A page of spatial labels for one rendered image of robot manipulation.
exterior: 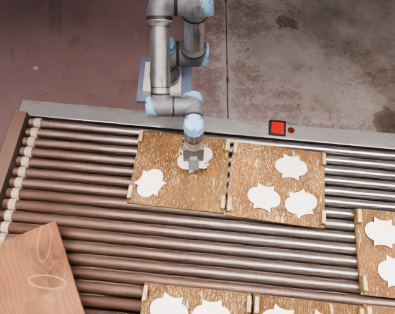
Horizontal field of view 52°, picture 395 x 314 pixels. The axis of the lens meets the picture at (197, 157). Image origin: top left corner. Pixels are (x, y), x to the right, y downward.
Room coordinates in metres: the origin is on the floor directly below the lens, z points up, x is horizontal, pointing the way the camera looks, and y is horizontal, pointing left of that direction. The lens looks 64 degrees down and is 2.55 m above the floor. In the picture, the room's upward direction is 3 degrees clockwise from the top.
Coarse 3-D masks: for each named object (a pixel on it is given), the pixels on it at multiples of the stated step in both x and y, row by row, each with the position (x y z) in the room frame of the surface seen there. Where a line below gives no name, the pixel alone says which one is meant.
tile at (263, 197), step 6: (258, 186) 0.65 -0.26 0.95; (264, 186) 0.65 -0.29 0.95; (252, 192) 0.62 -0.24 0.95; (258, 192) 0.62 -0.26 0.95; (264, 192) 0.62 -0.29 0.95; (270, 192) 0.62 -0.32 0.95; (252, 198) 0.59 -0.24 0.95; (258, 198) 0.59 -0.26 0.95; (264, 198) 0.59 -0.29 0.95; (270, 198) 0.60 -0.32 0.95; (276, 198) 0.60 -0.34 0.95; (258, 204) 0.57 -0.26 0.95; (264, 204) 0.57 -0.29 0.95; (270, 204) 0.57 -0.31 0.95; (276, 204) 0.57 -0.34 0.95
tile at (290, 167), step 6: (288, 156) 0.80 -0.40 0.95; (276, 162) 0.77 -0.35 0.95; (282, 162) 0.77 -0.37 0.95; (288, 162) 0.77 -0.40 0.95; (294, 162) 0.77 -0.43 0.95; (300, 162) 0.77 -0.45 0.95; (276, 168) 0.74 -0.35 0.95; (282, 168) 0.74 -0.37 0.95; (288, 168) 0.74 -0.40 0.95; (294, 168) 0.74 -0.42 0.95; (300, 168) 0.74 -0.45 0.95; (306, 168) 0.74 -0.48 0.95; (282, 174) 0.71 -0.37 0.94; (288, 174) 0.71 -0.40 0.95; (294, 174) 0.71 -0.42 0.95; (300, 174) 0.71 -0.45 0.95
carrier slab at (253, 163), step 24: (240, 144) 0.85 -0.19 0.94; (240, 168) 0.73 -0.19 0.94; (264, 168) 0.74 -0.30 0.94; (312, 168) 0.75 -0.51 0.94; (240, 192) 0.62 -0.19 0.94; (312, 192) 0.64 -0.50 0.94; (240, 216) 0.51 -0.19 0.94; (264, 216) 0.52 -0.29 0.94; (288, 216) 0.52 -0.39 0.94; (312, 216) 0.53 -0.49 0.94
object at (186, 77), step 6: (144, 60) 1.35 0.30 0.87; (144, 66) 1.31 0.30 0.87; (144, 72) 1.27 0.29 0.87; (186, 72) 1.29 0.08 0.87; (138, 78) 1.23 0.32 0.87; (186, 78) 1.25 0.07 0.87; (138, 84) 1.20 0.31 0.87; (186, 84) 1.21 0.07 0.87; (138, 90) 1.16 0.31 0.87; (186, 90) 1.18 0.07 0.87; (138, 96) 1.13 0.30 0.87; (144, 96) 1.13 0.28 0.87; (150, 96) 1.13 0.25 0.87; (174, 96) 1.14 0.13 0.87; (180, 96) 1.14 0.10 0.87; (138, 102) 1.10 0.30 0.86; (144, 102) 1.10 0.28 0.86
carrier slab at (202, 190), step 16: (144, 144) 0.83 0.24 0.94; (160, 144) 0.83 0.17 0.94; (176, 144) 0.84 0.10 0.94; (208, 144) 0.84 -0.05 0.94; (224, 144) 0.85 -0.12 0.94; (144, 160) 0.75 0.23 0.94; (160, 160) 0.75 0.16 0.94; (176, 160) 0.76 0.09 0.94; (224, 160) 0.77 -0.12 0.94; (176, 176) 0.68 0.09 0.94; (192, 176) 0.68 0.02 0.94; (208, 176) 0.69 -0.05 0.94; (224, 176) 0.69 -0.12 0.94; (160, 192) 0.61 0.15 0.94; (176, 192) 0.61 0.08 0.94; (192, 192) 0.61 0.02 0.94; (208, 192) 0.61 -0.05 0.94; (224, 192) 0.62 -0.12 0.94; (176, 208) 0.54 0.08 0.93; (192, 208) 0.54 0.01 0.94; (208, 208) 0.54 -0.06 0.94; (224, 208) 0.55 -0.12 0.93
